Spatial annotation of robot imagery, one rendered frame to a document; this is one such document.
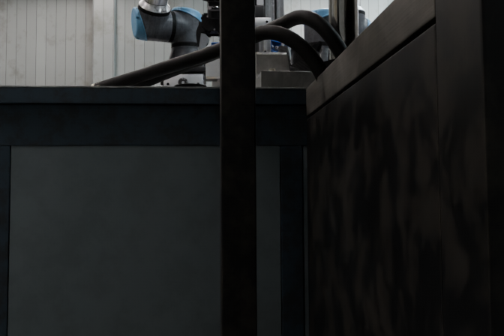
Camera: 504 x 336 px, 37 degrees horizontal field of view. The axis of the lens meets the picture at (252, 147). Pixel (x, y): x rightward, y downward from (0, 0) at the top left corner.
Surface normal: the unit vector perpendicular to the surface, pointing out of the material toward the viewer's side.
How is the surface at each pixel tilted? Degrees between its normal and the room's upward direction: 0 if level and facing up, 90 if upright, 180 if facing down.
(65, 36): 90
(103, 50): 90
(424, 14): 90
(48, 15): 90
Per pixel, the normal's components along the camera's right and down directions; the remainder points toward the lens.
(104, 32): 0.02, -0.08
